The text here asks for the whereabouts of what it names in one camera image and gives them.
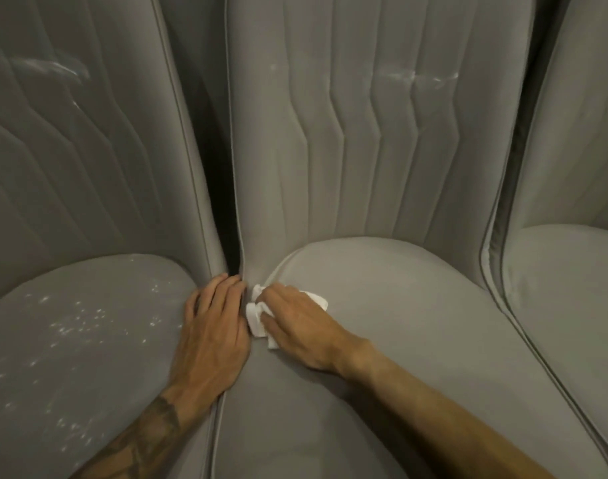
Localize person's left hand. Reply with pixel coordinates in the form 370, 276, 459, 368
163, 273, 253, 420

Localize person's right hand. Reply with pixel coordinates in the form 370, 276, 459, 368
259, 283, 380, 384

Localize white cleaning cloth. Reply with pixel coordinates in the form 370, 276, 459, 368
245, 283, 330, 350

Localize grey padded chair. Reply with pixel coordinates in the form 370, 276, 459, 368
211, 0, 608, 479
481, 0, 608, 464
0, 0, 230, 479

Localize person's right forearm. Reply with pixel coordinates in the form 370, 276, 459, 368
343, 343, 554, 479

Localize person's left forearm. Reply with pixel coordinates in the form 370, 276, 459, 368
72, 386, 220, 479

